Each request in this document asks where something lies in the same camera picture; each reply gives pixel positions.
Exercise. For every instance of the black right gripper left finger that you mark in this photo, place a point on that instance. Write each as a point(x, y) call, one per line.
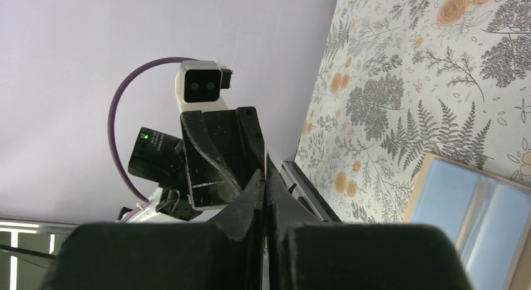
point(224, 252)

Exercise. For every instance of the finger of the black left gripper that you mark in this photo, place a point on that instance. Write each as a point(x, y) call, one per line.
point(223, 149)

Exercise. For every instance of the floral table cloth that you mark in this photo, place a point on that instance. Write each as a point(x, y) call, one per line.
point(403, 78)

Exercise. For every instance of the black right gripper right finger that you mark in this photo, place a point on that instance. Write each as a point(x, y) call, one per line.
point(306, 252)

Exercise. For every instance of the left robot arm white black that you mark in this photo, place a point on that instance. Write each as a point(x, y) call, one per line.
point(159, 157)

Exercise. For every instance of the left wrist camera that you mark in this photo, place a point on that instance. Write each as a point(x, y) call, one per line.
point(199, 83)

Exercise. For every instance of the beige leather card holder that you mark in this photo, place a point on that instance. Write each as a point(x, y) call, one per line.
point(486, 217)

